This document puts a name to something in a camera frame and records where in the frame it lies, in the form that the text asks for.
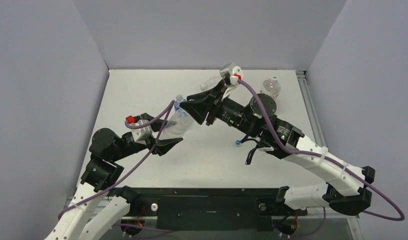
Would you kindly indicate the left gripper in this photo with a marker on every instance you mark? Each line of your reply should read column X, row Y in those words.
column 164, row 144

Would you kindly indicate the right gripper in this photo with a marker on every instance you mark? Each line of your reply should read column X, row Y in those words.
column 214, row 108

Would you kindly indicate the clear bottle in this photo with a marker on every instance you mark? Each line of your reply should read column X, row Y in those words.
column 179, row 123
column 210, row 83

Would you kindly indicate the blue label bottle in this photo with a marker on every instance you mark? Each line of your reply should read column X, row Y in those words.
column 179, row 99

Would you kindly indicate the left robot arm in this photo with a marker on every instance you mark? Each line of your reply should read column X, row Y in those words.
column 98, row 203

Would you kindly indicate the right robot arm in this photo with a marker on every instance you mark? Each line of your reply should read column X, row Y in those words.
column 344, row 188

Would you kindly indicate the green orange label bottle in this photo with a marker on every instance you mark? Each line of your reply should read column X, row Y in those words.
column 271, row 87

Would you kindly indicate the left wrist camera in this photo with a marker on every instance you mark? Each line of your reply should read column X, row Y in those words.
column 140, row 129

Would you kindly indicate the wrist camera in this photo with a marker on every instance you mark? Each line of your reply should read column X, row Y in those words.
column 140, row 129
column 231, row 73

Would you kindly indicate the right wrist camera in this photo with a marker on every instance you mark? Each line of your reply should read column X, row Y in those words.
column 231, row 73

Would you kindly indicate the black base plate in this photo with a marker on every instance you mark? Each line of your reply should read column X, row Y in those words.
column 210, row 209

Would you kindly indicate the aluminium rail frame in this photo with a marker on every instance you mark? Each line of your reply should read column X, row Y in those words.
column 207, row 157

